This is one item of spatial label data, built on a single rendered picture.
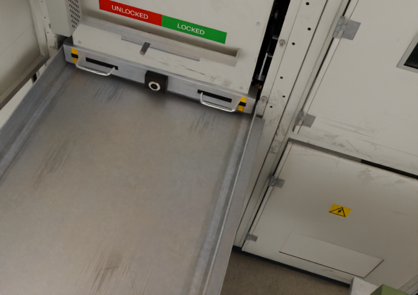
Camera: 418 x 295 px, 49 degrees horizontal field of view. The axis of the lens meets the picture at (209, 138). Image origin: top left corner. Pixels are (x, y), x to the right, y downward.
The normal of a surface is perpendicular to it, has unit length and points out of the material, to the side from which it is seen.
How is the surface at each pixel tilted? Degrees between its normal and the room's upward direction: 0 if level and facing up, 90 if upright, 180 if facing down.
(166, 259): 0
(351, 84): 90
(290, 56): 90
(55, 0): 90
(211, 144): 0
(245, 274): 0
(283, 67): 90
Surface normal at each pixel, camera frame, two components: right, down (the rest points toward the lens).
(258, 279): 0.12, -0.61
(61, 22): -0.25, 0.75
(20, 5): 0.92, 0.36
